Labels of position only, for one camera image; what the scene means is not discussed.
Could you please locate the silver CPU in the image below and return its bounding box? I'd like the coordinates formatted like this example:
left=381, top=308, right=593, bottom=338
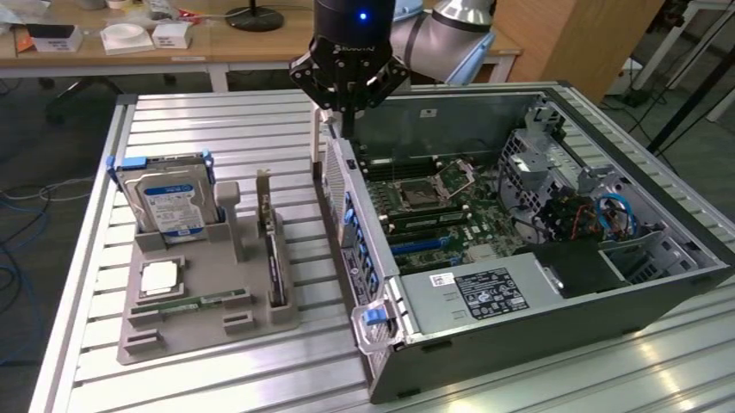
left=140, top=262, right=180, bottom=298

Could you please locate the black looped wire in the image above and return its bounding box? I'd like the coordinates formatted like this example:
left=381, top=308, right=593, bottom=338
left=509, top=205, right=557, bottom=242

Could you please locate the RAM stick in slot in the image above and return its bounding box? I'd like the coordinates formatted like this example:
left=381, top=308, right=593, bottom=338
left=387, top=208, right=470, bottom=229

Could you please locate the white box with round recess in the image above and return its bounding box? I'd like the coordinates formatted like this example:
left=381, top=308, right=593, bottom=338
left=100, top=23, right=156, bottom=55

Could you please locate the wooden desk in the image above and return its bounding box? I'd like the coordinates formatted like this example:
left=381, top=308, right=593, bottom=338
left=0, top=0, right=525, bottom=81

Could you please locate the graphics card with metal bracket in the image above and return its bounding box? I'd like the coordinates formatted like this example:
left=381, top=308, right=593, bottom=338
left=255, top=168, right=290, bottom=309

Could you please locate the black RAM slot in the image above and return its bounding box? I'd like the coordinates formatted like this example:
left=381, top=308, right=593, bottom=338
left=363, top=155, right=435, bottom=167
left=366, top=160, right=437, bottom=172
left=370, top=170, right=442, bottom=182
left=367, top=165, right=439, bottom=176

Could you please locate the blue floor cable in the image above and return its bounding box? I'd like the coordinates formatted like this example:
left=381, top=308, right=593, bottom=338
left=0, top=195, right=54, bottom=367

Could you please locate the wooden cabinet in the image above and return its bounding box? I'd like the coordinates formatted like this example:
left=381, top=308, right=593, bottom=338
left=493, top=0, right=667, bottom=104

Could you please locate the small white box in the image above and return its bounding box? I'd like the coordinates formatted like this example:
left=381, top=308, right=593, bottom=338
left=152, top=22, right=194, bottom=49

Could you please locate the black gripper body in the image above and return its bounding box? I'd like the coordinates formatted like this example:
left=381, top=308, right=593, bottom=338
left=307, top=0, right=398, bottom=94

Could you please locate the black stand pole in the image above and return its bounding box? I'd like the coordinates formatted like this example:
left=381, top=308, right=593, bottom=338
left=647, top=64, right=735, bottom=152

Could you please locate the black chair base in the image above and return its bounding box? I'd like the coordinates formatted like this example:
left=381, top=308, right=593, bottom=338
left=38, top=77, right=126, bottom=126

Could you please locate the white floor cable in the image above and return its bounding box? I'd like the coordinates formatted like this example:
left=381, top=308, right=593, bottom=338
left=0, top=178, right=94, bottom=203

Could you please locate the hard disk with blue rails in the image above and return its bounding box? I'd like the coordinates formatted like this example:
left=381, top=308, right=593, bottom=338
left=114, top=152, right=218, bottom=246

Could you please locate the blue case latch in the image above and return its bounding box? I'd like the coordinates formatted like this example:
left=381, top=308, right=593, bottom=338
left=360, top=308, right=393, bottom=332

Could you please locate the black lamp base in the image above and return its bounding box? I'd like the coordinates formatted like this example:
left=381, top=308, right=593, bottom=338
left=224, top=0, right=286, bottom=32

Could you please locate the green RAM stick bare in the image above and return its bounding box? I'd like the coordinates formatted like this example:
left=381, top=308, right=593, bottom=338
left=131, top=292, right=252, bottom=314

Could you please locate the blue wire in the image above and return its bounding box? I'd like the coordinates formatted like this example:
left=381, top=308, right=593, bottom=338
left=594, top=193, right=639, bottom=242

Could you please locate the CPU socket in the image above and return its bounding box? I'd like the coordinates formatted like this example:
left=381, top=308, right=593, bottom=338
left=398, top=178, right=445, bottom=213

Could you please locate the white box with black top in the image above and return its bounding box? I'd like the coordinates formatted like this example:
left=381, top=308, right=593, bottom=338
left=27, top=24, right=86, bottom=53

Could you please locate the metal socket cover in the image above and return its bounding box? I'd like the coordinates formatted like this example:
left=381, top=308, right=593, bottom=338
left=435, top=157, right=479, bottom=194

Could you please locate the blue expansion slot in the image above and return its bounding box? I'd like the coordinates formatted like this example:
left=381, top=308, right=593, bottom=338
left=390, top=236, right=461, bottom=258

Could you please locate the grey parts rack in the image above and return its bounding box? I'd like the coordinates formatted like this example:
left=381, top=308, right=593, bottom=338
left=116, top=180, right=303, bottom=367

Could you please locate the grey power supply unit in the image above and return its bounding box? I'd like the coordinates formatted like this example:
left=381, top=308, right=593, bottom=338
left=401, top=251, right=562, bottom=336

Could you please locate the white table frame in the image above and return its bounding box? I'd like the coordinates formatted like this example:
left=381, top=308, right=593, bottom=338
left=631, top=0, right=735, bottom=124

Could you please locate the green motherboard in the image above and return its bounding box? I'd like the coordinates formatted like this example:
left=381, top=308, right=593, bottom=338
left=355, top=145, right=530, bottom=276

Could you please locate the perforated metal drive cage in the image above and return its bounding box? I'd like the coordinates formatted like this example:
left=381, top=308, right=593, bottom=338
left=497, top=126, right=579, bottom=207

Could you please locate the open black PC case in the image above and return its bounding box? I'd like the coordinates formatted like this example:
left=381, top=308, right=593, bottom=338
left=312, top=81, right=735, bottom=405

